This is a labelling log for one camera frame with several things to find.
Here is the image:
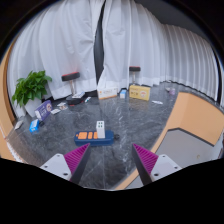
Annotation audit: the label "white box orange print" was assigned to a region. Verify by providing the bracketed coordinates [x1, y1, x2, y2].
[97, 87, 119, 100]

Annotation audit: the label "yellow cardboard box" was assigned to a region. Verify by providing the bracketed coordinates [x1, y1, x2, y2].
[128, 84, 152, 102]

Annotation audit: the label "green potted plant white pot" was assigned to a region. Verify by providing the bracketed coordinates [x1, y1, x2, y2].
[11, 69, 53, 118]

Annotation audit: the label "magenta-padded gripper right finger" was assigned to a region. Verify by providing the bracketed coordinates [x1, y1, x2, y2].
[131, 143, 183, 186]

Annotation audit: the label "white curtain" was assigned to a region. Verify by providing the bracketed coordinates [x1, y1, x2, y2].
[7, 0, 105, 118]
[97, 0, 221, 101]

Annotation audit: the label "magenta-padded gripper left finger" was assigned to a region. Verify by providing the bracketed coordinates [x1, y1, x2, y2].
[39, 143, 92, 185]

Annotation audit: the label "black stool red-trimmed seat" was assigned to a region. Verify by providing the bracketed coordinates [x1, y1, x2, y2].
[61, 71, 86, 105]
[128, 65, 142, 86]

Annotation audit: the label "white charger block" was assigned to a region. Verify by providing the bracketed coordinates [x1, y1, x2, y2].
[95, 120, 106, 139]

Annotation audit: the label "blue power strip orange sockets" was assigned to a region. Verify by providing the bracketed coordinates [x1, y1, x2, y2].
[73, 129, 120, 147]

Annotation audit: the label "white booklet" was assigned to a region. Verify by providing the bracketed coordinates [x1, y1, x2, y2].
[71, 91, 86, 99]

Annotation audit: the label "small blue white box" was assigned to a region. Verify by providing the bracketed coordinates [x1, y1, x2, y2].
[119, 88, 128, 100]

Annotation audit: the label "printed card packet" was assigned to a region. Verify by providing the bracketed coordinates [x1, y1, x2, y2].
[57, 102, 69, 111]

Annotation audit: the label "purple box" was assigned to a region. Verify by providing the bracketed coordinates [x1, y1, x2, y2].
[34, 99, 53, 122]

